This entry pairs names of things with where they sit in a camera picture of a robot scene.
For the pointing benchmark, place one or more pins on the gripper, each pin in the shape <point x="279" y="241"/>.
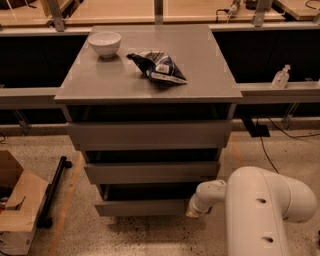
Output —
<point x="197" y="202"/>

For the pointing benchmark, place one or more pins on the grey bottom drawer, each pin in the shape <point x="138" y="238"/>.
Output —
<point x="140" y="207"/>

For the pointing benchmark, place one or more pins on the grey drawer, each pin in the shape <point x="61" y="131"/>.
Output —
<point x="150" y="135"/>
<point x="140" y="207"/>
<point x="142" y="173"/>

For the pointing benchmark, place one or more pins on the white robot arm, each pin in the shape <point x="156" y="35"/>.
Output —
<point x="257" y="204"/>

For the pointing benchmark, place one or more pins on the grey middle drawer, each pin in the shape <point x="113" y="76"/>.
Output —
<point x="142" y="173"/>

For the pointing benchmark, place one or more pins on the grey top drawer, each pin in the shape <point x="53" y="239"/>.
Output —
<point x="150" y="135"/>

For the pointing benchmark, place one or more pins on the grey drawer cabinet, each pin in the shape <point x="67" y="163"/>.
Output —
<point x="151" y="121"/>

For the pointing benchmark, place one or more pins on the black power box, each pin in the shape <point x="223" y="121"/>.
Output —
<point x="255" y="129"/>

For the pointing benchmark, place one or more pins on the black metal bar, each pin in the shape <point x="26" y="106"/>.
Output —
<point x="44" y="221"/>

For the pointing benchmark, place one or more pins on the blue chip bag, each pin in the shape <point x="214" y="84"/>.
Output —
<point x="158" y="66"/>

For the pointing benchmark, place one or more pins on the clear sanitizer bottle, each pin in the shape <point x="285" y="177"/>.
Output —
<point x="281" y="78"/>

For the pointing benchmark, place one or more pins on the cardboard box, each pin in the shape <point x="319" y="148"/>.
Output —
<point x="22" y="198"/>

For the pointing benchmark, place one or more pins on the white ceramic bowl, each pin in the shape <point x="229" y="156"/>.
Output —
<point x="105" y="44"/>

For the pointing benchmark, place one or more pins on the handheld tool on bench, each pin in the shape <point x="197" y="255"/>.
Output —
<point x="230" y="12"/>

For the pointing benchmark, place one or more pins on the grey metal rail frame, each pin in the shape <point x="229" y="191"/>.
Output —
<point x="30" y="96"/>

